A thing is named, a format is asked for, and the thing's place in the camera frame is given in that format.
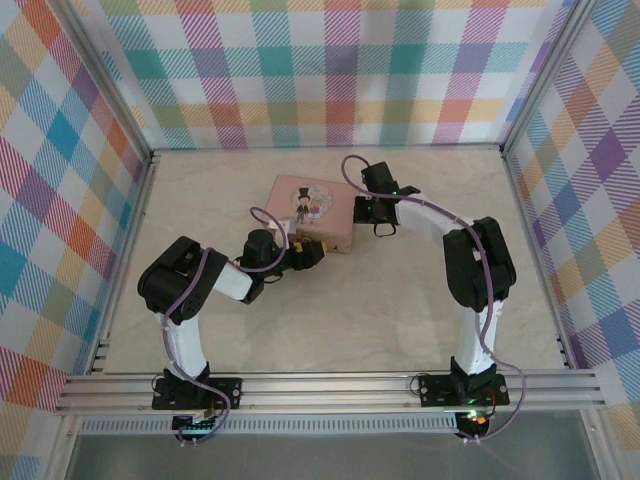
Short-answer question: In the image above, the aluminium frame post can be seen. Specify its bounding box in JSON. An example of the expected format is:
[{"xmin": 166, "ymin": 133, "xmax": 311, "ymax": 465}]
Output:
[
  {"xmin": 498, "ymin": 0, "xmax": 597, "ymax": 155},
  {"xmin": 58, "ymin": 0, "xmax": 155, "ymax": 157}
]

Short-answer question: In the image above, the aluminium front rail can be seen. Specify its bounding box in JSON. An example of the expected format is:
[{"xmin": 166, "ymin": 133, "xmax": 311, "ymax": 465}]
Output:
[{"xmin": 54, "ymin": 369, "xmax": 606, "ymax": 415}]

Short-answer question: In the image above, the right controller board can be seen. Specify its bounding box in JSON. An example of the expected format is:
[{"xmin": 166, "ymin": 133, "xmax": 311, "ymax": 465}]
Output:
[{"xmin": 457, "ymin": 409, "xmax": 490, "ymax": 430}]

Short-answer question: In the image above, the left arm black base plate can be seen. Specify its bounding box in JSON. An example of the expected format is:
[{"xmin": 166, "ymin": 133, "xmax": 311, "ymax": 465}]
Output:
[{"xmin": 152, "ymin": 377, "xmax": 243, "ymax": 412}]

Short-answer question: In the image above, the pink tin box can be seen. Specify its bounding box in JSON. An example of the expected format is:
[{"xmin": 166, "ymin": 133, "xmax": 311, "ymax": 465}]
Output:
[{"xmin": 264, "ymin": 174, "xmax": 358, "ymax": 256}]

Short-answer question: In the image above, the slotted grey cable duct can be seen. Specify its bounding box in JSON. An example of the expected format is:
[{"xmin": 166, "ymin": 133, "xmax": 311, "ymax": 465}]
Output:
[{"xmin": 79, "ymin": 417, "xmax": 461, "ymax": 435}]

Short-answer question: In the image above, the controller board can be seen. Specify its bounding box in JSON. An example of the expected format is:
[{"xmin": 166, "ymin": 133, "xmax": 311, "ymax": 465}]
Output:
[
  {"xmin": 457, "ymin": 409, "xmax": 490, "ymax": 430},
  {"xmin": 171, "ymin": 409, "xmax": 222, "ymax": 432}
]

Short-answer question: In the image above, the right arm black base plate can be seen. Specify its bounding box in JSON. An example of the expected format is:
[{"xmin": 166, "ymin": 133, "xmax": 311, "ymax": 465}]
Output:
[{"xmin": 418, "ymin": 372, "xmax": 511, "ymax": 408}]

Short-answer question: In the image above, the left controller board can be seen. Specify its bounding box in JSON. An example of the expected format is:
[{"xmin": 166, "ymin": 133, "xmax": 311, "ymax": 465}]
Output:
[{"xmin": 171, "ymin": 409, "xmax": 222, "ymax": 432}]

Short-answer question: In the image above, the aluminium side rail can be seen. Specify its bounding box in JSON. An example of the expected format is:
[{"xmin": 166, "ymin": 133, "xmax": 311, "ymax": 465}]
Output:
[
  {"xmin": 85, "ymin": 152, "xmax": 162, "ymax": 376},
  {"xmin": 499, "ymin": 147, "xmax": 577, "ymax": 371}
]

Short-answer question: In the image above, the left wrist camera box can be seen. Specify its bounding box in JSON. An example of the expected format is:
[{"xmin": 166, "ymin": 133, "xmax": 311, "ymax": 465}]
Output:
[{"xmin": 267, "ymin": 216, "xmax": 298, "ymax": 237}]

